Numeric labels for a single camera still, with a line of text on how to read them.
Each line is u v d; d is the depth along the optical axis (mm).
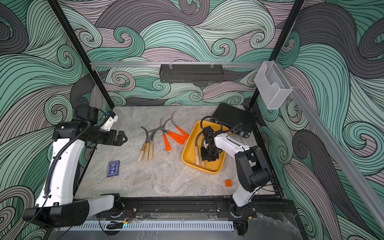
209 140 669
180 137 1008
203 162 873
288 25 764
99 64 952
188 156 919
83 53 880
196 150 933
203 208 745
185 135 1027
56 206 360
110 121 630
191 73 941
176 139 1006
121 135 623
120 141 611
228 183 809
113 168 855
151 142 978
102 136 601
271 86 771
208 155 772
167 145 976
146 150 942
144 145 960
